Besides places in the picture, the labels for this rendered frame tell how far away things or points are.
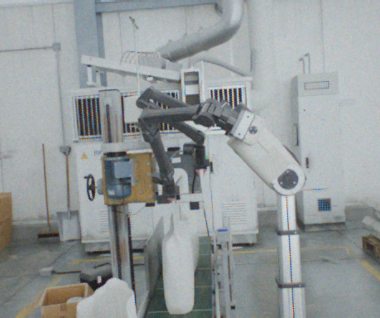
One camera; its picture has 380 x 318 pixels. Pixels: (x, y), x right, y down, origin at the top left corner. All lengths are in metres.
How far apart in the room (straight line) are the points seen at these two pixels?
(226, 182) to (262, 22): 2.08
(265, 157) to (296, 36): 5.18
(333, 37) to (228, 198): 3.01
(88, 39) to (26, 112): 1.55
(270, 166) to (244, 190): 3.55
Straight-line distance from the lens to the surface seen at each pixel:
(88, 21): 6.82
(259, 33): 6.04
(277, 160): 2.10
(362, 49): 7.33
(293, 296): 2.33
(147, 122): 2.13
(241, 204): 5.65
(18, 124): 7.47
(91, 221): 5.86
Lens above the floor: 1.43
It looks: 3 degrees down
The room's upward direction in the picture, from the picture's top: 4 degrees counter-clockwise
